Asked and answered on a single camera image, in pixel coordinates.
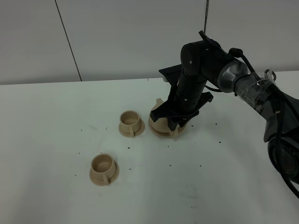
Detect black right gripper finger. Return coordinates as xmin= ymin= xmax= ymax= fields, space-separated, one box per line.
xmin=179 ymin=114 xmax=198 ymax=127
xmin=167 ymin=117 xmax=181 ymax=131

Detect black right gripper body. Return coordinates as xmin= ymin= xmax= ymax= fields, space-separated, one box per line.
xmin=150 ymin=68 xmax=213 ymax=122

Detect beige teapot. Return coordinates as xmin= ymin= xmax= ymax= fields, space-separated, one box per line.
xmin=149 ymin=98 xmax=187 ymax=140

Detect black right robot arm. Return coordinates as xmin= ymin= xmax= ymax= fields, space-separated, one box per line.
xmin=149 ymin=31 xmax=299 ymax=195

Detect beige teapot saucer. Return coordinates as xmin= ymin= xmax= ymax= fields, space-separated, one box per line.
xmin=149 ymin=126 xmax=186 ymax=139

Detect beige teacup far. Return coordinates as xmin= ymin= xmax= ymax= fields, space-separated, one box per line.
xmin=118 ymin=111 xmax=145 ymax=138

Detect beige teacup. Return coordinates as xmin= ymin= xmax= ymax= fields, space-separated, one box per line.
xmin=89 ymin=154 xmax=120 ymax=186
xmin=118 ymin=111 xmax=145 ymax=138

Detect beige teacup near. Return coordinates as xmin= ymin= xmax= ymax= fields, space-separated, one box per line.
xmin=89 ymin=154 xmax=120 ymax=186

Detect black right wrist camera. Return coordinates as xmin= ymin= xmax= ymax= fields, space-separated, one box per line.
xmin=159 ymin=64 xmax=182 ymax=85

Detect black camera cable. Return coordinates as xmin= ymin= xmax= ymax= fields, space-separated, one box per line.
xmin=204 ymin=48 xmax=299 ymax=199

